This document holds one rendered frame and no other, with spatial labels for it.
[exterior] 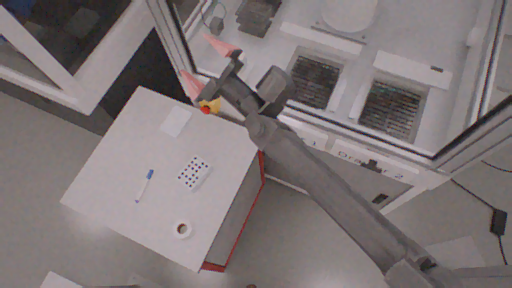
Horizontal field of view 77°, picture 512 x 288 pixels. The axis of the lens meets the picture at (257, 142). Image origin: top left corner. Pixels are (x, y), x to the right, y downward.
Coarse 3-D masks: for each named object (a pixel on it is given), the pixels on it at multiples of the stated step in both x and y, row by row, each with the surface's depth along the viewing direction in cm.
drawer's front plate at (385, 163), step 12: (336, 144) 113; (348, 144) 111; (336, 156) 121; (348, 156) 117; (360, 156) 113; (372, 156) 109; (384, 168) 113; (396, 168) 109; (408, 168) 107; (408, 180) 113
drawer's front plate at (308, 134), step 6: (282, 120) 116; (294, 126) 115; (300, 126) 115; (300, 132) 117; (306, 132) 115; (312, 132) 114; (318, 132) 114; (300, 138) 121; (306, 138) 119; (312, 138) 117; (318, 138) 115; (324, 138) 113; (306, 144) 123; (312, 144) 121; (318, 144) 119; (324, 144) 117
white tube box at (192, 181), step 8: (192, 160) 126; (184, 168) 125; (192, 168) 126; (200, 168) 126; (208, 168) 124; (176, 176) 124; (184, 176) 124; (192, 176) 124; (200, 176) 123; (184, 184) 122; (192, 184) 122; (192, 192) 123
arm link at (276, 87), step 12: (276, 72) 63; (264, 84) 65; (276, 84) 64; (288, 84) 63; (264, 96) 65; (276, 96) 64; (288, 96) 65; (264, 108) 64; (276, 108) 66; (252, 120) 63; (252, 132) 62; (264, 132) 62
